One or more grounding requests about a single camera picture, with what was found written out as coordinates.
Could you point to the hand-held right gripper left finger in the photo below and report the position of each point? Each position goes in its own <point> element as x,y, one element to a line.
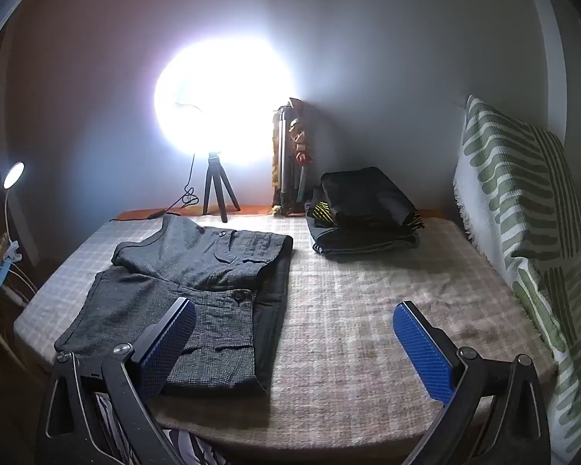
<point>169,344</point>

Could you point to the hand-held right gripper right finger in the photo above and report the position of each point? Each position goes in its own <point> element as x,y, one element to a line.
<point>423,353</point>

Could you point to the grey checked pants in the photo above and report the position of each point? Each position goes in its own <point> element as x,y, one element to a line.
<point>208,261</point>

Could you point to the dark grey folded pants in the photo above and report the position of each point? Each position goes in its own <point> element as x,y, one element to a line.
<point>363,242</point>

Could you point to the black folded pants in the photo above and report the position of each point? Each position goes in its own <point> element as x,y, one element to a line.
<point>363,198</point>

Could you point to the plaid bed sheet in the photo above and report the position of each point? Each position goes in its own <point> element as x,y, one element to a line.
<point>358,310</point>

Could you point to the black white striped cloth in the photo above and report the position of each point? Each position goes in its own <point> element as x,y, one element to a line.
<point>184,448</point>

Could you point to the black yellow striped garment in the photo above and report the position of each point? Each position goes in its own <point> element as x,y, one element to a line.
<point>322,210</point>

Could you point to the green striped white blanket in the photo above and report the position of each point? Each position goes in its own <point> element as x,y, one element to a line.
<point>508,193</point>

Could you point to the teal patterned cloth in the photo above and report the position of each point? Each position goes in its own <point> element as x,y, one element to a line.
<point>300,189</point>

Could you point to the grey folding metal stand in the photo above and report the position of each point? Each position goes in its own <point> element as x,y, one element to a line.
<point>285,164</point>

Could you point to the white gooseneck clip lamp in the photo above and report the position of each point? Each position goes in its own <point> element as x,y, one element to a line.
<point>13,174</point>

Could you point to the orange knotted scarf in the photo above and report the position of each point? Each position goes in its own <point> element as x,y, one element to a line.
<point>300,140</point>

